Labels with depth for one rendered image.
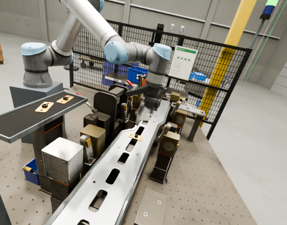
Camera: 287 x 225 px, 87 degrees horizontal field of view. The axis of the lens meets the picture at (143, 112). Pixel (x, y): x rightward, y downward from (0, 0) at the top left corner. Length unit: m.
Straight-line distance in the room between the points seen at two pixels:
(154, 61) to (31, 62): 0.69
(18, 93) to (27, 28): 11.07
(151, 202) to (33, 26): 11.72
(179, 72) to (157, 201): 1.35
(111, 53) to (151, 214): 0.52
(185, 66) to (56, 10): 10.10
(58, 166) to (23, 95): 0.62
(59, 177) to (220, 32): 10.76
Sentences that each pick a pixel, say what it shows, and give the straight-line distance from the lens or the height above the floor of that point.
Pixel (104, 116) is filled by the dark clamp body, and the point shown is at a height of 1.08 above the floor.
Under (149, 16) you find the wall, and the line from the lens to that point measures 10.07.
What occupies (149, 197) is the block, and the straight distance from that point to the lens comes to 0.57.
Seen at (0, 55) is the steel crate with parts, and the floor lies 0.26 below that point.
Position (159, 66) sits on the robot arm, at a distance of 0.63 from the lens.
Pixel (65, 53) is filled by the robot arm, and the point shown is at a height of 1.30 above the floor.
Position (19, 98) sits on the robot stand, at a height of 1.03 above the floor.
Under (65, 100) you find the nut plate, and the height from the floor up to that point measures 1.16.
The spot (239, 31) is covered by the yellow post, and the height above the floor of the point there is 1.66.
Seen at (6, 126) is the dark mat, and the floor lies 1.16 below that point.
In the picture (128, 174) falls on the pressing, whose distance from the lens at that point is 0.64.
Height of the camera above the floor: 1.49
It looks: 27 degrees down
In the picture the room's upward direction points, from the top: 12 degrees clockwise
